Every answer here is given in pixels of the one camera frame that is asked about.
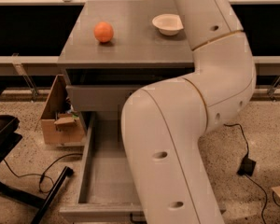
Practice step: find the orange fruit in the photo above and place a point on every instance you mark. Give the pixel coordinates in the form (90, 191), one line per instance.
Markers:
(103, 32)

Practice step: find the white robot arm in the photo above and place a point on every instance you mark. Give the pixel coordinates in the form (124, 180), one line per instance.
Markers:
(161, 123)

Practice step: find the closed grey middle drawer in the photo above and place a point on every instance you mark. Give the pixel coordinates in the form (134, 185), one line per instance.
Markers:
(99, 97)

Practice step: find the grey drawer cabinet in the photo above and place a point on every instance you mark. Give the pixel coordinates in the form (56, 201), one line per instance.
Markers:
(138, 53)

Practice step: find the open grey bottom drawer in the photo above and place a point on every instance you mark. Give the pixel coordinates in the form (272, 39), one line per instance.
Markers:
(107, 192)

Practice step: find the cardboard box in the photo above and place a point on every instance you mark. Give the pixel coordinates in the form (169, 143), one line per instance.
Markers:
(60, 125)

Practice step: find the white bowl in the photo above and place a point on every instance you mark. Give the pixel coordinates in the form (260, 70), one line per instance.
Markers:
(168, 24)

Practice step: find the black stand leg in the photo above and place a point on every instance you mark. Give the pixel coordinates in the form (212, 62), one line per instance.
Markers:
(44, 205)

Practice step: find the black power adapter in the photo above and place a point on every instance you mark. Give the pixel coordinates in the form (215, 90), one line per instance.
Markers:
(247, 167)

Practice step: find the black tray cart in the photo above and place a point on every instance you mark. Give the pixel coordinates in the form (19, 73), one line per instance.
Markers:
(9, 139)

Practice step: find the black bottom drawer handle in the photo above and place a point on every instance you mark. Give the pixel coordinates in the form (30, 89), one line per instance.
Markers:
(136, 220)

